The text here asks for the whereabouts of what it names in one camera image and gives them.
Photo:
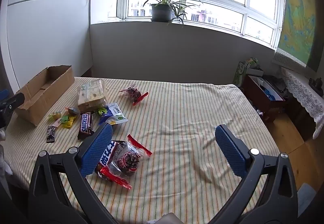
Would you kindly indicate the cardboard box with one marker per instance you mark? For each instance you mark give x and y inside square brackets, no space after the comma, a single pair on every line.
[50,92]

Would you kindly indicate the brown chocolate bar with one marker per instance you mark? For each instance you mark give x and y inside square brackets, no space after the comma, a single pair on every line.
[86,125]

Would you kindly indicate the white cabinet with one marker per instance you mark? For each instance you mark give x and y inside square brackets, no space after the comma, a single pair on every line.
[45,31]

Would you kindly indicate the sliced bread packet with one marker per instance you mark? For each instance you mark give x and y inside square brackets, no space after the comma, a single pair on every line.
[91,95]

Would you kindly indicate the brown wooden box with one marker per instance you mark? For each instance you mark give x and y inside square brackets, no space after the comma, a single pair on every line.
[258,97]

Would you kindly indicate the small black candy packet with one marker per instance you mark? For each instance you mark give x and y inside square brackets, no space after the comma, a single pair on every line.
[51,134]

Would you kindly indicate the pink candy packet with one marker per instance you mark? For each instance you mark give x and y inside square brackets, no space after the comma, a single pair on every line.
[57,123]

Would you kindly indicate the red-edged date cake packet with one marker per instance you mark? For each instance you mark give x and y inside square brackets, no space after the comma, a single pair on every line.
[129,160]
[133,93]

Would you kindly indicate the white lace cloth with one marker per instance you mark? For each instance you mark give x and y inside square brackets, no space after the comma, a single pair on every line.
[301,90]

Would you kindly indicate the green snack packet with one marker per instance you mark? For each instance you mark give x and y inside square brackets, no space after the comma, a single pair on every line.
[101,111]

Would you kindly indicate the potted spider plant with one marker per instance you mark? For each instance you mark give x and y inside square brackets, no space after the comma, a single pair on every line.
[160,12]

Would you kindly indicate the yellow candy packet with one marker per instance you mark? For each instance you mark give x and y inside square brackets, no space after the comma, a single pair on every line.
[70,123]

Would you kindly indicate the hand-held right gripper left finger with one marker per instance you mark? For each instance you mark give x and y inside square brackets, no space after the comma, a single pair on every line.
[97,153]

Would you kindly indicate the wall map poster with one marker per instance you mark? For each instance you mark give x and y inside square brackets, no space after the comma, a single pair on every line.
[298,11]

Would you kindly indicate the blue and white snack packet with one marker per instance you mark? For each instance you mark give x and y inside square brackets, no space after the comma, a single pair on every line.
[115,114]

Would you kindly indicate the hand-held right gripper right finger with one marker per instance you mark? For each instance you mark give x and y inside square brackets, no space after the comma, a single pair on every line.
[231,150]

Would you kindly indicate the green carton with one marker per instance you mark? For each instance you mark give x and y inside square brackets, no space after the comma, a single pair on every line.
[239,72]

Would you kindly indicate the dark figurine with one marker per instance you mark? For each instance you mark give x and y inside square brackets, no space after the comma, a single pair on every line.
[316,85]

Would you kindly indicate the chocolate bar with white lettering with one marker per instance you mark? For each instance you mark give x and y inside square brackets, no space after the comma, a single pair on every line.
[111,152]

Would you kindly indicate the green jelly packet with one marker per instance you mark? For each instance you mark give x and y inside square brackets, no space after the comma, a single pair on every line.
[55,115]

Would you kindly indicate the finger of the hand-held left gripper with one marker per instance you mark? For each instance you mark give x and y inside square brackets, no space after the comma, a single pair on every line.
[11,105]
[3,94]

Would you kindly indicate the light green candy packet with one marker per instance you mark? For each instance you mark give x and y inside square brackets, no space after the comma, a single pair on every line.
[65,118]

